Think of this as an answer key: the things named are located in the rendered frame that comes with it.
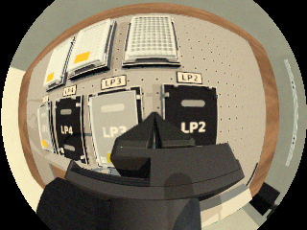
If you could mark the beige control panel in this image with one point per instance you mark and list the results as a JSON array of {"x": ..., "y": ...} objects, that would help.
[{"x": 222, "y": 206}]

